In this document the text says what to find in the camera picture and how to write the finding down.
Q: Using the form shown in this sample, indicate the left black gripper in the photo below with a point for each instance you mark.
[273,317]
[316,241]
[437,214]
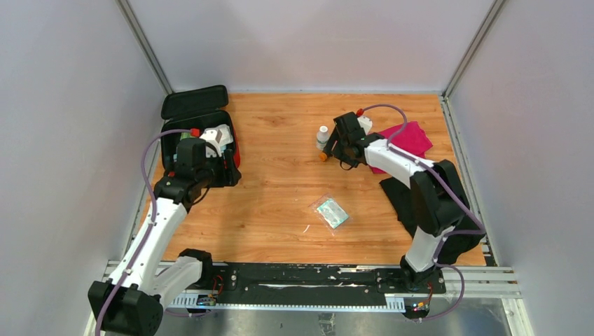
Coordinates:
[230,175]

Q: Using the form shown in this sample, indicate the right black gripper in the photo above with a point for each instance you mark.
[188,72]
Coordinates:
[339,153]

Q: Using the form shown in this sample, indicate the white pill bottle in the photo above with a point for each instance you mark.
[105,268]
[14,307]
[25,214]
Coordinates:
[322,137]

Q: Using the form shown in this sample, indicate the white gauze pack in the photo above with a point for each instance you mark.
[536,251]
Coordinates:
[225,134]

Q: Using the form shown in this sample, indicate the teal bandage plastic bag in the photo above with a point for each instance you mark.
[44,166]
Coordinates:
[330,212]

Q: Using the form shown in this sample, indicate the red black medicine case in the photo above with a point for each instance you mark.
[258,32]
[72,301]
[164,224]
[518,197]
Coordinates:
[201,109]

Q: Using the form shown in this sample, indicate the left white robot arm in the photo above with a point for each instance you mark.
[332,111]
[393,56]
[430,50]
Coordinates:
[133,300]

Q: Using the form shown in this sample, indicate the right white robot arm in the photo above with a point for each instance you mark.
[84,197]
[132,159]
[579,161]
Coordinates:
[427,195]

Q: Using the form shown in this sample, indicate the pink cloth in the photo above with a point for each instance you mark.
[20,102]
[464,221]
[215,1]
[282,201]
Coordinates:
[413,139]

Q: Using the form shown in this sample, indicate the black cloth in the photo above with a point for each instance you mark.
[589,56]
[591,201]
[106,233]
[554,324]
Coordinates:
[399,197]

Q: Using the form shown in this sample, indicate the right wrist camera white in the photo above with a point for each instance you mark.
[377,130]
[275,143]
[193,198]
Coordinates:
[366,123]

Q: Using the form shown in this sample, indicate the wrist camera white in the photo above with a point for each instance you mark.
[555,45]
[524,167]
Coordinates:
[211,137]
[366,123]

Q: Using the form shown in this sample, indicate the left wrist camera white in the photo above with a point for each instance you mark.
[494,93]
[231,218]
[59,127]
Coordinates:
[211,137]

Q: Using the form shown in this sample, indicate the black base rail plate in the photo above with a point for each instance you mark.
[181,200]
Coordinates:
[308,286]

